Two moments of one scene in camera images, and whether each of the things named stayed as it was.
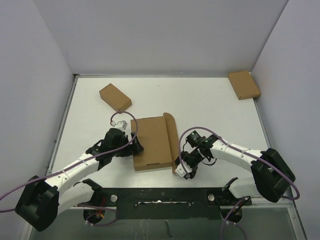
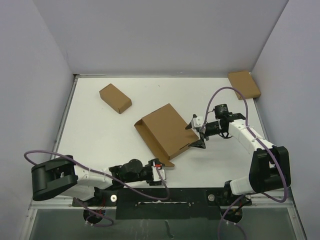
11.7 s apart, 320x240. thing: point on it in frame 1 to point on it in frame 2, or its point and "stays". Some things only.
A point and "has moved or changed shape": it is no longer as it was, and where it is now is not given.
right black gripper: x=183 y=157 to x=199 y=143
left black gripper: x=132 y=149 to x=150 y=163
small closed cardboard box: x=114 y=96 stays
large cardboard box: x=158 y=137 has moved or changed shape
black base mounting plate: x=170 y=203 stays
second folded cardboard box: x=244 y=84 stays
